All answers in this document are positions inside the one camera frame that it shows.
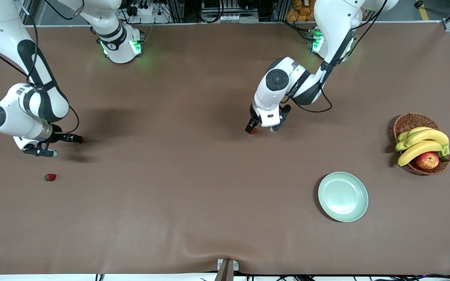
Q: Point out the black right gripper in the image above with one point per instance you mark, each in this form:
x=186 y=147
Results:
x=58 y=137

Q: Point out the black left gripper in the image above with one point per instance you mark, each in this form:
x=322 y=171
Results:
x=253 y=121

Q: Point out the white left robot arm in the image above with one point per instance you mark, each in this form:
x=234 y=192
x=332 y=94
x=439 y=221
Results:
x=275 y=97

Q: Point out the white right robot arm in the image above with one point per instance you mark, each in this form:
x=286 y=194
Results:
x=25 y=113

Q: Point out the pale green round plate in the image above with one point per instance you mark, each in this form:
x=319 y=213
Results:
x=343 y=197

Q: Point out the brown table cloth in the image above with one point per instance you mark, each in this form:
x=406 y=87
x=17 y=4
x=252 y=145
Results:
x=170 y=175

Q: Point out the bag of orange bread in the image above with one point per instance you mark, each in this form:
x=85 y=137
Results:
x=301 y=11

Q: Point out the white power strip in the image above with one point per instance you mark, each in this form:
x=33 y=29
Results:
x=145 y=10

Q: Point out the yellow banana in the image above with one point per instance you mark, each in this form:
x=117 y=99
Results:
x=430 y=135
x=418 y=150
x=414 y=130
x=400 y=146

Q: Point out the brown wicker basket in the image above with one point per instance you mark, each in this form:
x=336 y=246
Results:
x=410 y=121

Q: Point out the red apple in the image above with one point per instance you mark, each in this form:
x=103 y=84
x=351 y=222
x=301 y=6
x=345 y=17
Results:
x=427 y=160

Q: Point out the metal table edge bracket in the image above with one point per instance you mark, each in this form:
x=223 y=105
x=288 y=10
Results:
x=227 y=269

